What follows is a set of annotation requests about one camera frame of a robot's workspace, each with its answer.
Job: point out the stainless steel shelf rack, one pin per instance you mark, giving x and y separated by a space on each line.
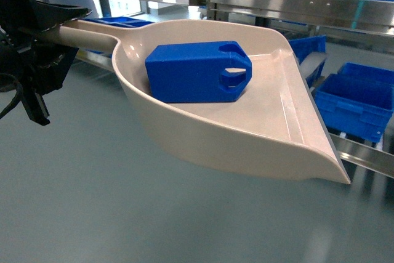
369 16

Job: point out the blue plastic block part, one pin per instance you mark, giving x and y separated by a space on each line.
200 72

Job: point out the blue plastic bin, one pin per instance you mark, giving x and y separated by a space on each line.
123 22
366 72
355 106
311 56

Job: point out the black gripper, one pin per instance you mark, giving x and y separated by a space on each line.
39 68

